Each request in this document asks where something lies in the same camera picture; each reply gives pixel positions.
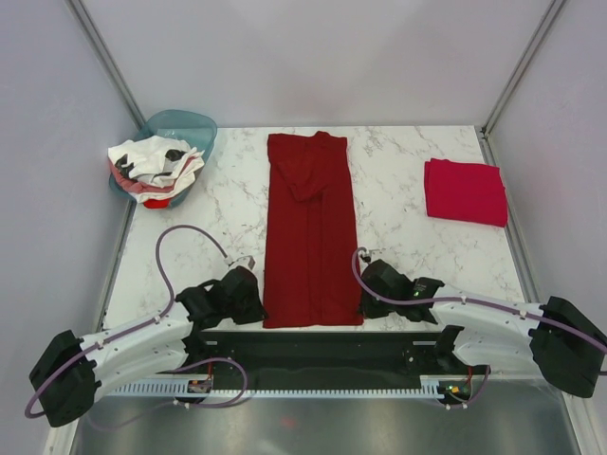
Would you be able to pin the left aluminium frame post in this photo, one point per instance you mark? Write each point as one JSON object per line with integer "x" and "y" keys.
{"x": 93, "y": 36}

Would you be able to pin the right aluminium frame post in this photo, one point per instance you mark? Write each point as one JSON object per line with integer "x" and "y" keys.
{"x": 538, "y": 38}

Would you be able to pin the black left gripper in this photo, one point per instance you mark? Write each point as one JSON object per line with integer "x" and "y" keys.
{"x": 256, "y": 313}

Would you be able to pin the aluminium frame post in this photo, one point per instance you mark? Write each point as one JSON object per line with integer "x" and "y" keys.
{"x": 93, "y": 36}
{"x": 538, "y": 38}

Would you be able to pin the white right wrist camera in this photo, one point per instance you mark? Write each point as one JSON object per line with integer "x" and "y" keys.
{"x": 368, "y": 255}

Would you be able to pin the light blue cable duct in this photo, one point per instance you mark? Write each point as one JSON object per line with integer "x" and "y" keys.
{"x": 181, "y": 388}

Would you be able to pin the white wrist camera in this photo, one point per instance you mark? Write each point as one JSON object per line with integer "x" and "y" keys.
{"x": 246, "y": 261}
{"x": 368, "y": 255}

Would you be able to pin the white patterned t-shirt pile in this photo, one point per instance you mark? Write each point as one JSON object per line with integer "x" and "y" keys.
{"x": 163, "y": 166}

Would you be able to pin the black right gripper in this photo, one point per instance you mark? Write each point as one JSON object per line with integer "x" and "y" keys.
{"x": 368, "y": 310}

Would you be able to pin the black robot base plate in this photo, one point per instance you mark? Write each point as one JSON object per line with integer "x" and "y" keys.
{"x": 267, "y": 360}

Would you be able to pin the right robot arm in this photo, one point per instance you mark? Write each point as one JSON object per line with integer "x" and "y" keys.
{"x": 553, "y": 339}

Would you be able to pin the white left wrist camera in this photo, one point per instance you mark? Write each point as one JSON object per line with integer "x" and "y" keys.
{"x": 246, "y": 261}

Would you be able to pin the small red garment in basket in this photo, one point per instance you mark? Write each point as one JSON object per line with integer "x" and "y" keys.
{"x": 157, "y": 204}

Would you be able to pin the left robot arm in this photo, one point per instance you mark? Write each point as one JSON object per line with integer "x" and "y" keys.
{"x": 73, "y": 373}

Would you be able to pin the bright red t-shirt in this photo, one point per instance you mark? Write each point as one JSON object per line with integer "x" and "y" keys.
{"x": 466, "y": 192}

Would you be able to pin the dark red t-shirt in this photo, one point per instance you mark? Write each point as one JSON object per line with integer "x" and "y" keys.
{"x": 311, "y": 234}

